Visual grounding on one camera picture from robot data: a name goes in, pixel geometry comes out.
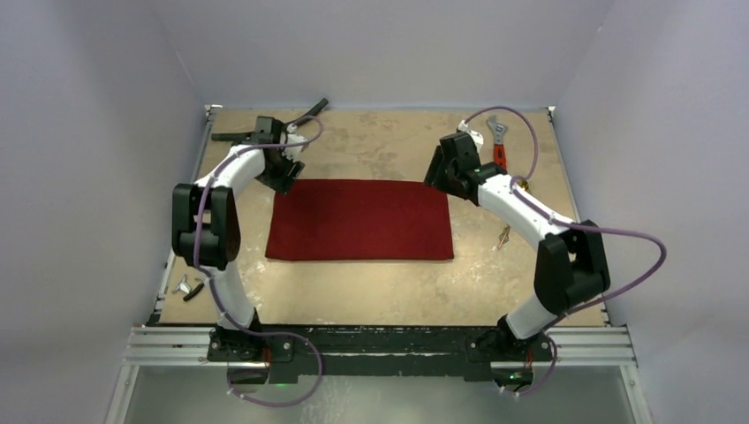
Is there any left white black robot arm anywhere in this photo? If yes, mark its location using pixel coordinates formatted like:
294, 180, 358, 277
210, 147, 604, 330
171, 116, 317, 361

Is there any gold fork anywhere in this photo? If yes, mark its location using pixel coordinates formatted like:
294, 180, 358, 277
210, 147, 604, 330
496, 225, 511, 249

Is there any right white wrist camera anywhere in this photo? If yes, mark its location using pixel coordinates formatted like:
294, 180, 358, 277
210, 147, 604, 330
457, 120, 484, 151

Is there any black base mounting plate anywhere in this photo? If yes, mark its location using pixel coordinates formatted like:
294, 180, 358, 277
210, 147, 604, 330
207, 324, 552, 384

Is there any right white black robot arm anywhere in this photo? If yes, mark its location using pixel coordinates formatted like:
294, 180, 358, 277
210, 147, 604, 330
425, 132, 610, 360

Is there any aluminium rail frame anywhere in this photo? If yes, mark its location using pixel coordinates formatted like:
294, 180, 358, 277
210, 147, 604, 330
103, 105, 654, 424

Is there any dark red cloth napkin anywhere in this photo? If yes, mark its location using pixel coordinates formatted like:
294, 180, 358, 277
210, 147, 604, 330
265, 179, 454, 261

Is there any adjustable wrench red handle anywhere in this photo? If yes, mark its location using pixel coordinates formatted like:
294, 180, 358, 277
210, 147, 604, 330
487, 116, 508, 170

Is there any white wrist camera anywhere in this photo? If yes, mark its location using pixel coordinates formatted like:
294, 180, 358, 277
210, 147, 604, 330
281, 122, 310, 162
457, 120, 484, 151

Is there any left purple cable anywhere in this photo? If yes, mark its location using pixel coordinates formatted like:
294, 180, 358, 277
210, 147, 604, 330
193, 114, 325, 409

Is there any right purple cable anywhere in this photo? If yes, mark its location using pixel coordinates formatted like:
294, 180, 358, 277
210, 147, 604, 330
462, 105, 669, 399

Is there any purple cable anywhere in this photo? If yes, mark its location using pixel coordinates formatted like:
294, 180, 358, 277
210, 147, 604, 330
462, 105, 669, 399
193, 114, 325, 409

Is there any black foam tube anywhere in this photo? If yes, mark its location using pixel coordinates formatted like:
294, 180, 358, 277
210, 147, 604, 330
210, 97, 329, 142

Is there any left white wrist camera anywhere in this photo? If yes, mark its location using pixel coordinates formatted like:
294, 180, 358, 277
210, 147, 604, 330
281, 122, 310, 162

